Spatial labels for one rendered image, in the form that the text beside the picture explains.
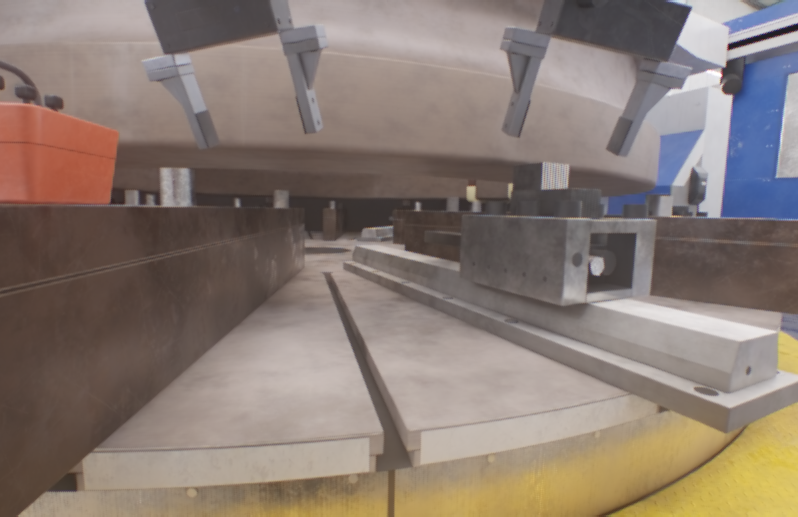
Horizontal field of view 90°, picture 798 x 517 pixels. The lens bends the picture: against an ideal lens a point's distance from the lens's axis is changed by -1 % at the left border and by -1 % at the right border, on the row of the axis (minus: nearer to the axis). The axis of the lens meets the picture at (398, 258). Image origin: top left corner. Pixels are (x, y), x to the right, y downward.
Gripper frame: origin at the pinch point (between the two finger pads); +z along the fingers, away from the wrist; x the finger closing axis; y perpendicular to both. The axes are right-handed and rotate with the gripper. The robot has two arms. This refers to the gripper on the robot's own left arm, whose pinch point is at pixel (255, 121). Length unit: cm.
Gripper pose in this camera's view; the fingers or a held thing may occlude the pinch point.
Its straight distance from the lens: 51.7
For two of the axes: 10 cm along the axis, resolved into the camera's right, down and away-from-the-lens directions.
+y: 1.3, -5.0, 8.5
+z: 1.6, 8.6, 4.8
